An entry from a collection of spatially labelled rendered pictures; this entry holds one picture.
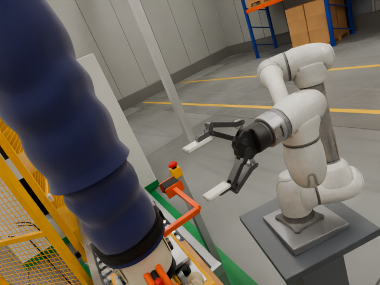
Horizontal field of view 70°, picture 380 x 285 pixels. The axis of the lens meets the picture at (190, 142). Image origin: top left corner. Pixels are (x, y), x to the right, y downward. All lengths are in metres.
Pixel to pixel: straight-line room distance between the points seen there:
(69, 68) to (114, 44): 9.87
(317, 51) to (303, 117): 0.59
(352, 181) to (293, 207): 0.29
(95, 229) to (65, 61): 0.45
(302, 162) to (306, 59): 0.59
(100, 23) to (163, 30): 2.38
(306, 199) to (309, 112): 0.73
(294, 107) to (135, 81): 10.04
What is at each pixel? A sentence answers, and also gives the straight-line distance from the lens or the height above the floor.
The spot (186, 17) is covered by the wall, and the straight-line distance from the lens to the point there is 12.09.
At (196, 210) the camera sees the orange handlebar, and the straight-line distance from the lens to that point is 1.05.
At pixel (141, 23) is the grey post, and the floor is 2.11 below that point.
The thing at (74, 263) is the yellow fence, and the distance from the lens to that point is 2.26.
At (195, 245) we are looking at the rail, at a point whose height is 0.59.
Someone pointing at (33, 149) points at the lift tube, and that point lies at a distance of 0.73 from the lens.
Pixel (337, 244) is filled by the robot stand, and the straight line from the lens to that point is 1.49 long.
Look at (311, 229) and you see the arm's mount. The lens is 1.51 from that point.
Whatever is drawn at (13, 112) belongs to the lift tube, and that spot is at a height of 1.83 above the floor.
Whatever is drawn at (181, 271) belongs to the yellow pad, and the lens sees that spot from 1.04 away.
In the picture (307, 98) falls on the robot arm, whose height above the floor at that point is 1.58.
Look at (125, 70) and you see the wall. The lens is 10.56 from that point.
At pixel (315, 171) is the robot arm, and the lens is 0.84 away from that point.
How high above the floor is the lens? 1.85
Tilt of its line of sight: 22 degrees down
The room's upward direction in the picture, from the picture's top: 23 degrees counter-clockwise
